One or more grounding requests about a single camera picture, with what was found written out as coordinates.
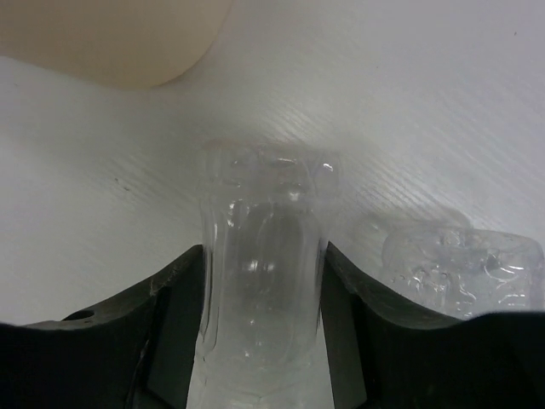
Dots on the beige plastic bin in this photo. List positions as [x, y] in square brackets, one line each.
[121, 44]

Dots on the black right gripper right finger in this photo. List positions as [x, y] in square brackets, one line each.
[385, 351]

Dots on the clear ribbed bottle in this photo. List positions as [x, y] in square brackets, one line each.
[266, 213]
[457, 270]

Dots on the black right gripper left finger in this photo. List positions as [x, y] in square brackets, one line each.
[132, 350]

